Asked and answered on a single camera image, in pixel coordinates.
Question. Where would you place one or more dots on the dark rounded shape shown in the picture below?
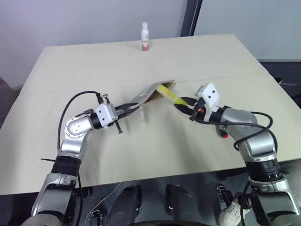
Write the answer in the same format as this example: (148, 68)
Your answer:
(124, 204)
(182, 204)

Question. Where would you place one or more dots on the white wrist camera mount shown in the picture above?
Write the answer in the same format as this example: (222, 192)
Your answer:
(210, 94)
(105, 115)

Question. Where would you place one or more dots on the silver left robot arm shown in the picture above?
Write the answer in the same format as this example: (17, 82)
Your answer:
(73, 128)

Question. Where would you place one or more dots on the white sneaker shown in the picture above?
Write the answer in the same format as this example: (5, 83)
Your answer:
(231, 210)

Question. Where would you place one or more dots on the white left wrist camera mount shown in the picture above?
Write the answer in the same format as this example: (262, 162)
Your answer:
(105, 115)

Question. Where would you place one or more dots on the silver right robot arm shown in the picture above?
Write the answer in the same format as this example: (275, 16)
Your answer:
(240, 120)

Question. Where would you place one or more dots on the white bottle with red label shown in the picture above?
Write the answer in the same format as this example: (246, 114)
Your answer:
(145, 37)

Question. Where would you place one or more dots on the grid pattern zip pouch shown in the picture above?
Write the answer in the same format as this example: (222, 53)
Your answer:
(148, 94)

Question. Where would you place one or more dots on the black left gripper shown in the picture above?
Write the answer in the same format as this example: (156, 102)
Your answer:
(117, 111)

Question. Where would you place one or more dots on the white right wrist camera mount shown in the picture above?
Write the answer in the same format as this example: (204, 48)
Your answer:
(210, 94)

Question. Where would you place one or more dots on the black chair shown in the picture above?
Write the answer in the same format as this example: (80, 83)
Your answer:
(285, 77)

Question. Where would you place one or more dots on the dark vertical post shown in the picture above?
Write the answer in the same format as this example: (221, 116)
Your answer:
(191, 17)

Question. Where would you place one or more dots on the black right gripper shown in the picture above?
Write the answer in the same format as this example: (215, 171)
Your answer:
(200, 114)

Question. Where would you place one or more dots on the yellow highlighter pen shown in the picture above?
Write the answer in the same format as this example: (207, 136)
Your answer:
(170, 94)

